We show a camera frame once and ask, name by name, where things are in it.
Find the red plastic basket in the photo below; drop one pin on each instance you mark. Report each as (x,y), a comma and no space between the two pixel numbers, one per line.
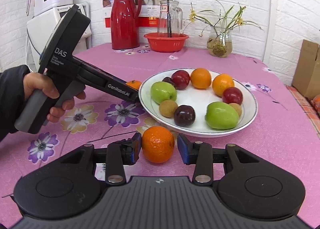
(159,43)

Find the large orange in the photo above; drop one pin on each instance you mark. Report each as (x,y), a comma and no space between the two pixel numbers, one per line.
(221,82)
(201,78)

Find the red apple front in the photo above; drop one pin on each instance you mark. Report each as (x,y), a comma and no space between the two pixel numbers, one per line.
(232,95)

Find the dark red apple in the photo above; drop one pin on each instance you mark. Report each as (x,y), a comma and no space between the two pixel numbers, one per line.
(184,116)
(169,80)

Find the brown kiwi front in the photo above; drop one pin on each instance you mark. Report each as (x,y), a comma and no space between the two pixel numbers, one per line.
(237,108)

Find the brown kiwi back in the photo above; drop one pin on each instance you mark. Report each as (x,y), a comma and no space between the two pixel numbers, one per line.
(167,108)

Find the black stirring stick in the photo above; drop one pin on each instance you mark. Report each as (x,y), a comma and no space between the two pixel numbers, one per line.
(169,29)

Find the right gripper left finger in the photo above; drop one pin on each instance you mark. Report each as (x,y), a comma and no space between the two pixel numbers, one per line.
(119,154)

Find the black sleeved left forearm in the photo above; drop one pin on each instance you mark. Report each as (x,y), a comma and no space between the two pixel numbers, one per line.
(12,97)

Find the white porcelain plate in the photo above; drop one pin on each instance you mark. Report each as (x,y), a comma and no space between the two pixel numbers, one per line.
(198,99)

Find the pink floral tablecloth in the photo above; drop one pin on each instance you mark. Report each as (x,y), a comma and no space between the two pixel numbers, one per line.
(281,132)

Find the green apple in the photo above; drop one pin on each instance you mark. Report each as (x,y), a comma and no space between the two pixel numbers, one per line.
(220,115)
(162,91)

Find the brown cardboard box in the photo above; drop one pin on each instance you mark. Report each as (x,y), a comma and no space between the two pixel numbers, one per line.
(306,78)

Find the brown kiwi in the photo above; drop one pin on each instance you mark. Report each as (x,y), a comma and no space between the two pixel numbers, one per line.
(237,108)
(167,108)

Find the glass pitcher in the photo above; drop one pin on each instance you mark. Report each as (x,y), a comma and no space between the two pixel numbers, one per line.
(176,18)

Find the glass vase with plant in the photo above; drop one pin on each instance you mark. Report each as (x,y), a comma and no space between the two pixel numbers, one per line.
(221,25)

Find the tangerine with stem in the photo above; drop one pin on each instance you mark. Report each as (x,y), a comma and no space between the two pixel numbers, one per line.
(135,84)

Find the white water dispenser machine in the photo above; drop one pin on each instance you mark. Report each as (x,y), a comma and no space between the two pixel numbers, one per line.
(40,28)

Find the large orange front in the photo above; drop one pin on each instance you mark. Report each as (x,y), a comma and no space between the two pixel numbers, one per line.
(201,78)

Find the dark red apple back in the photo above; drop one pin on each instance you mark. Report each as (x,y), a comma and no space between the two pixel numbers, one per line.
(184,116)

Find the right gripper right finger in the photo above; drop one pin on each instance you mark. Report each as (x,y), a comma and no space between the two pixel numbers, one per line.
(199,154)

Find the red thermos jug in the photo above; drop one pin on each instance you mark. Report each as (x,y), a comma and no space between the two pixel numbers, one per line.
(124,24)

